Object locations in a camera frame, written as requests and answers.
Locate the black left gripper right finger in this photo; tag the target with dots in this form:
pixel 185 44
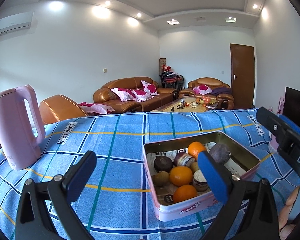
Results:
pixel 260 220

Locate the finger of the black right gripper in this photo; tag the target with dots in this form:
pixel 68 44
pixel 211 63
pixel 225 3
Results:
pixel 290 123
pixel 273 123

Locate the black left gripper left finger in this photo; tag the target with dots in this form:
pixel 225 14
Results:
pixel 33 218

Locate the dark purple passion fruit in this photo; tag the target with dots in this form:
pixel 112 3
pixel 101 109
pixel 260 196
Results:
pixel 220 153

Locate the small orange front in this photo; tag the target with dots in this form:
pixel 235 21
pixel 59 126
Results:
pixel 184 192

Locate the small orange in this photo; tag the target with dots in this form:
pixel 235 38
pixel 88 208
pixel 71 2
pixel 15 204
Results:
pixel 180 176
pixel 184 192

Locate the large orange tangerine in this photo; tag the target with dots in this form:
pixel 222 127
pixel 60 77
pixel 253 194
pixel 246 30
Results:
pixel 195 148

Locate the chocolate glazed pastry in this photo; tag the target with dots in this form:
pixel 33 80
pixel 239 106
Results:
pixel 163 163

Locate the person's right hand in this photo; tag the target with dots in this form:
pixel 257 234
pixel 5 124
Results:
pixel 288 213

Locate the black television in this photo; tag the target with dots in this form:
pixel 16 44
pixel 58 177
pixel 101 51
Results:
pixel 291 107

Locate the pink cookie tin box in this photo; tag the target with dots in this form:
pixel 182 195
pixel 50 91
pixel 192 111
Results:
pixel 178 187

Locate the brown leather armchair far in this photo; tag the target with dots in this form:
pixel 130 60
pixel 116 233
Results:
pixel 220 91

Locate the brown wooden door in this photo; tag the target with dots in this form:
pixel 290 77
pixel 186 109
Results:
pixel 242 75

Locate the pink floral armchair pillow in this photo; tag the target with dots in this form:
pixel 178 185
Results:
pixel 202 90

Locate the pink electric kettle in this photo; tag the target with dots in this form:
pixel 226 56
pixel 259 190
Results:
pixel 21 126

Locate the coffee table with clutter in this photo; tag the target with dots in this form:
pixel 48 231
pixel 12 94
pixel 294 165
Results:
pixel 189 104

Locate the brown leather chair near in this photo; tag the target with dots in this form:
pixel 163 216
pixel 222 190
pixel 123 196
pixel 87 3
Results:
pixel 58 108

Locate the stacked dark chairs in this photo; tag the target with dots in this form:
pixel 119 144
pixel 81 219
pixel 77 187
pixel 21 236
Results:
pixel 170 79

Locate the pink floral pillow right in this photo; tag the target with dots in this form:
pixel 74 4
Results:
pixel 149 88

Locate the pink floral pillow middle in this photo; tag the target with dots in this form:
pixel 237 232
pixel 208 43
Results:
pixel 140 95

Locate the pink floral pillow left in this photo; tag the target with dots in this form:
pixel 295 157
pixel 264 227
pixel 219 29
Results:
pixel 124 94

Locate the brown leather three-seat sofa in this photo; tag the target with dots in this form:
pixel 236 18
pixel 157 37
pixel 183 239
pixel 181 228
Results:
pixel 105 96

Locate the white wall air conditioner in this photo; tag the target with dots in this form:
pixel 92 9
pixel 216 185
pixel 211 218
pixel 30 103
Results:
pixel 16 22

